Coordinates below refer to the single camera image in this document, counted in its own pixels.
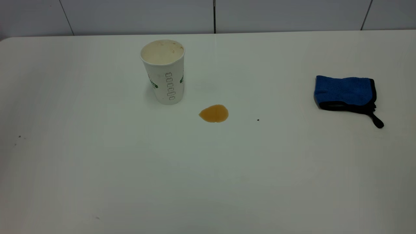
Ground white paper cup green print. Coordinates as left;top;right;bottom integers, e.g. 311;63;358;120
140;39;186;105

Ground blue cloth with black trim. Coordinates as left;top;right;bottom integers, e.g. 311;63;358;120
314;75;384;129

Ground brown liquid spill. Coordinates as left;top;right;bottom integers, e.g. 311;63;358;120
199;104;229;123

